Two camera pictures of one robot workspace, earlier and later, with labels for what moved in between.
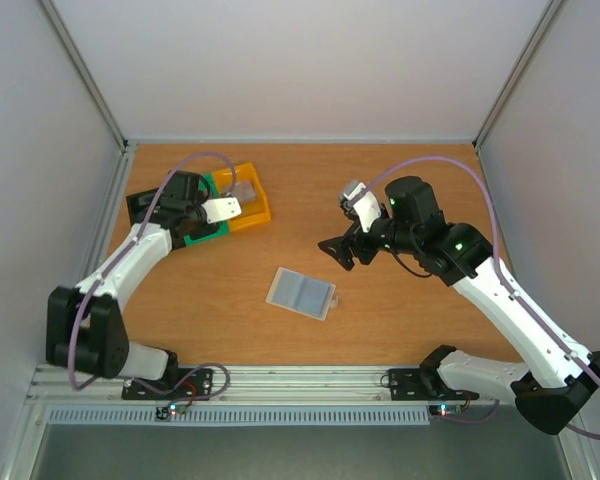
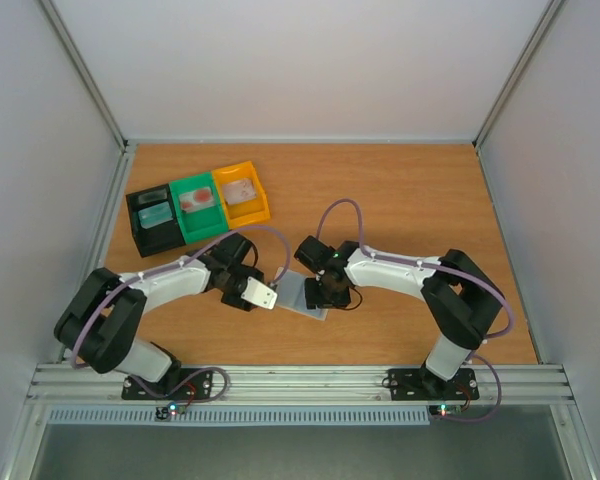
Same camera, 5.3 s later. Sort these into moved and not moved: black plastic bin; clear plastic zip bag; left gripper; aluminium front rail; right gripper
Moved: left gripper; right gripper
Not moved: aluminium front rail; black plastic bin; clear plastic zip bag
